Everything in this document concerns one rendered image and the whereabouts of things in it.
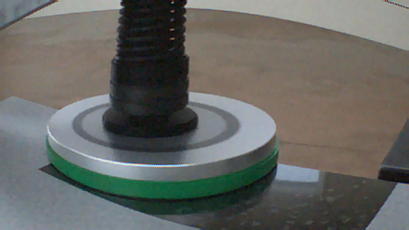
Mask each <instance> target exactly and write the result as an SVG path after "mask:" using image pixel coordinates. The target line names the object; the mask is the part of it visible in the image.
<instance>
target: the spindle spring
mask: <svg viewBox="0 0 409 230"><path fill-rule="evenodd" d="M168 2H173V3H172V4H168V5H157V6H149V7H144V8H133V7H134V6H142V5H156V4H164V3H168ZM120 4H121V6H125V7H123V8H122V9H121V10H120V12H119V14H121V17H119V19H118V22H119V24H120V26H118V27H117V31H118V33H119V34H118V35H117V37H116V42H119V44H118V45H117V46H116V48H115V50H116V51H117V52H118V53H117V55H116V56H115V58H114V59H115V60H117V61H118V62H120V63H121V62H123V63H129V64H132V63H139V64H146V63H148V62H161V61H165V60H166V59H170V58H176V57H179V56H180V55H182V54H183V53H184V51H185V45H184V41H185V38H186V35H185V34H184V33H185V32H186V26H185V25H184V23H185V22H186V17H185V16H184V15H185V13H186V10H187V8H185V7H184V6H185V5H187V0H122V1H121V2H120ZM166 11H172V12H168V13H165V14H161V15H150V16H139V17H133V16H136V15H144V14H155V13H158V12H166ZM171 19H174V20H172V21H171ZM169 20H170V21H169ZM162 21H169V22H164V23H161V24H156V25H147V26H131V25H140V24H151V23H153V22H162ZM121 24H122V25H121ZM168 29H173V30H170V31H169V32H163V33H156V34H151V35H140V36H131V35H133V34H143V33H151V32H156V31H162V30H168ZM171 38H173V39H171ZM168 39H169V40H168ZM163 40H168V41H166V42H163V43H157V44H149V45H145V46H129V44H139V43H151V42H155V41H163ZM172 48H174V50H171V51H167V52H162V53H156V54H151V55H138V56H126V55H125V54H140V53H153V52H154V51H162V50H168V49H172Z"/></svg>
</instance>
